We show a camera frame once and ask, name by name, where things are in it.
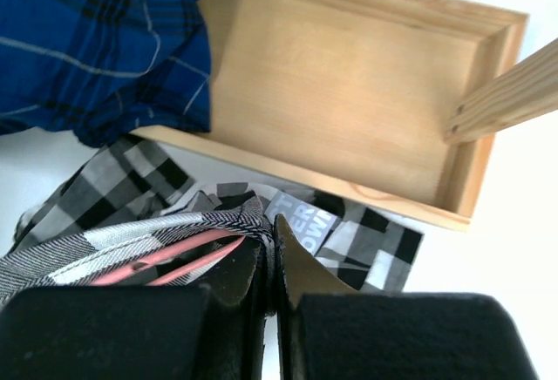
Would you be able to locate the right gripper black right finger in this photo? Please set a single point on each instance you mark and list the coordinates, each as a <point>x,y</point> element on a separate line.
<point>327,330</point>

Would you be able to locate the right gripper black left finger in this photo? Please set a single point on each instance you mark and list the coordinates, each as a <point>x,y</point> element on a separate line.
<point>209,329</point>

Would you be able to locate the pink wire hanger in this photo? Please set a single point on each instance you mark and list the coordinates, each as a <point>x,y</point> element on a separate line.
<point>174,262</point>

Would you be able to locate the black white checkered shirt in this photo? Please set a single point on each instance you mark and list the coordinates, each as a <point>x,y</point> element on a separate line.
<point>131,200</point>

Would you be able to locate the blue plaid shirt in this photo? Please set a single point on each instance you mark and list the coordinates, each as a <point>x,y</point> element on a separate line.
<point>103,68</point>

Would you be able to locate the wooden clothes rack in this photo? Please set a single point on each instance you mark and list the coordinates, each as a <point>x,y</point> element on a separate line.
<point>391,103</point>

